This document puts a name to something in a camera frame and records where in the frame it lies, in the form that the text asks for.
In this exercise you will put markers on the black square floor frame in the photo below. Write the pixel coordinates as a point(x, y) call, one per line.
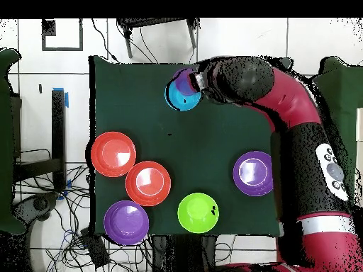
point(48, 28)

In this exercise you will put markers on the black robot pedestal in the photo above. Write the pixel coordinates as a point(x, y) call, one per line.
point(181, 255)

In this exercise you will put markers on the white box stack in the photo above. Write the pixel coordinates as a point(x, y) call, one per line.
point(360, 127)

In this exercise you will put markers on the black power strip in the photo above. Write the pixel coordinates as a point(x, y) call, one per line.
point(95, 249)

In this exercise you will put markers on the large green plastic bowl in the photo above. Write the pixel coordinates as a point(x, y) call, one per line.
point(195, 214)

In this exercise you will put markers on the large purple plastic bowl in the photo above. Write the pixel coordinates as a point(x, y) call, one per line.
point(252, 173)
point(126, 223)

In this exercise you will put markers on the dark green side table cloth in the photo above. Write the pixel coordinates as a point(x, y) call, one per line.
point(340, 93)
point(5, 141)

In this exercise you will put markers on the dark grey machine base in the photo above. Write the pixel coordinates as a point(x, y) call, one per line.
point(39, 204)

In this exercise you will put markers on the black metal beam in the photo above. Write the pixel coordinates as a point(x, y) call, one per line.
point(58, 127)
point(37, 168)

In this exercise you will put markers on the purple plastic cup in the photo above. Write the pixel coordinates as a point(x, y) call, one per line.
point(183, 83)

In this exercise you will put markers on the black metal frame stand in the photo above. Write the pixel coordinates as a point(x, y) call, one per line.
point(153, 22)

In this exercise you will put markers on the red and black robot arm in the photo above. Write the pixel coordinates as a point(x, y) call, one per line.
point(289, 99)

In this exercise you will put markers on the large orange plastic bowl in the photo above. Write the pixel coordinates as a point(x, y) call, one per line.
point(148, 183)
point(113, 154)

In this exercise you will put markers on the small blue plastic bowl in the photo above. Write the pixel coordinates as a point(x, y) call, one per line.
point(181, 102)

